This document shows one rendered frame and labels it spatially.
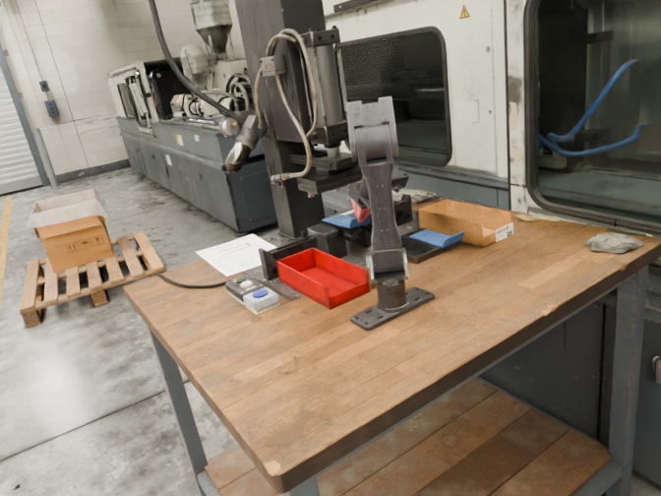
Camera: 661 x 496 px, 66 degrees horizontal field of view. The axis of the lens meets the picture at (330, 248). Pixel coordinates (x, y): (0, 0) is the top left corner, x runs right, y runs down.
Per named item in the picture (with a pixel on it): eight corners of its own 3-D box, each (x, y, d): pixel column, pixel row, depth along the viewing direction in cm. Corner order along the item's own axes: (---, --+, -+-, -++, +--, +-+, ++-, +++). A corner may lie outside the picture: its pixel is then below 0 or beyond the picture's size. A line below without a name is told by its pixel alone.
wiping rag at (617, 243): (572, 252, 131) (624, 258, 121) (571, 241, 130) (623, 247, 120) (602, 235, 138) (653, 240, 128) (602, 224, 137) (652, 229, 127)
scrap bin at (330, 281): (330, 310, 119) (326, 286, 117) (279, 280, 139) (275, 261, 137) (370, 291, 125) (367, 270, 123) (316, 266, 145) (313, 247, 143)
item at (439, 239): (447, 249, 138) (446, 238, 137) (408, 237, 150) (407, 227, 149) (465, 241, 141) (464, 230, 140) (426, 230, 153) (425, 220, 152)
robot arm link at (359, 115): (356, 134, 128) (344, 94, 98) (391, 129, 127) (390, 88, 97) (361, 182, 128) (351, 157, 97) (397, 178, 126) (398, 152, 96)
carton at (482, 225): (483, 251, 140) (482, 223, 137) (419, 232, 160) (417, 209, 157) (513, 236, 146) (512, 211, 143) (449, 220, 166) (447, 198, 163)
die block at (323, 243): (330, 263, 146) (326, 238, 143) (311, 254, 154) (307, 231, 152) (384, 241, 156) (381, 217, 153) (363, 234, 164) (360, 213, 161)
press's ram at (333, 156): (321, 205, 139) (302, 93, 128) (275, 192, 160) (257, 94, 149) (372, 188, 147) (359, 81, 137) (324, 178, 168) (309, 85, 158)
